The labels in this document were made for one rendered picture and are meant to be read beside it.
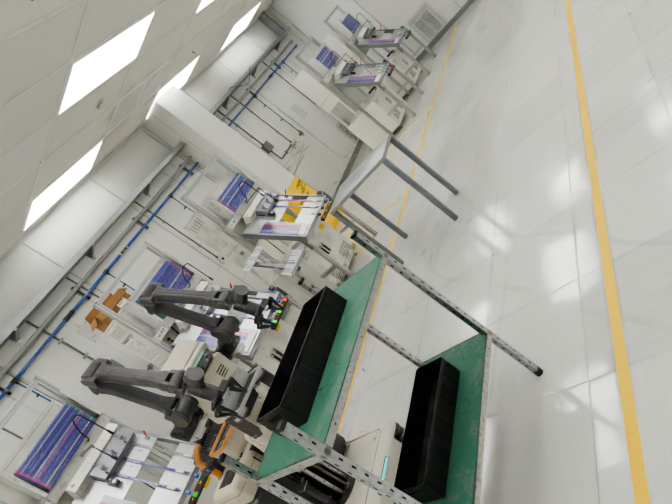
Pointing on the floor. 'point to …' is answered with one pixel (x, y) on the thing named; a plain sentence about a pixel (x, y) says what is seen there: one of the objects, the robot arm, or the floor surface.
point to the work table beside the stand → (397, 175)
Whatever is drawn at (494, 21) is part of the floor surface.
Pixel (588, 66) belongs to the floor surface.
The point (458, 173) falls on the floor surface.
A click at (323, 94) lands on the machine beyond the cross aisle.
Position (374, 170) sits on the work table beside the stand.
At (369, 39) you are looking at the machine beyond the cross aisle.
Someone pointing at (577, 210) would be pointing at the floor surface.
